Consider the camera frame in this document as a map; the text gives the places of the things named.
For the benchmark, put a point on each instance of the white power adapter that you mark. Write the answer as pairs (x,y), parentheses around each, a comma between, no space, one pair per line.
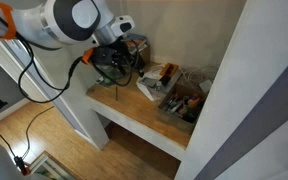
(205,86)

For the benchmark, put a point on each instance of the stack of books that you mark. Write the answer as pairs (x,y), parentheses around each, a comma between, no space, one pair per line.
(138,39)

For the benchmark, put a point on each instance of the cardboard box of pens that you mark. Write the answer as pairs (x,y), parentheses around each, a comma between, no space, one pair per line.
(179,120)

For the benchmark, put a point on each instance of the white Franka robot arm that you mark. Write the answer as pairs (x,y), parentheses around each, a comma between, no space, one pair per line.
(34,20)

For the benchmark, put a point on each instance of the orange brown flat case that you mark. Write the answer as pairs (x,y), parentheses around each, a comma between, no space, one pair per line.
(169,69)

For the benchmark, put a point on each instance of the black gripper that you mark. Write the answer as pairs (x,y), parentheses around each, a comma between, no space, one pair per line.
(109,55)

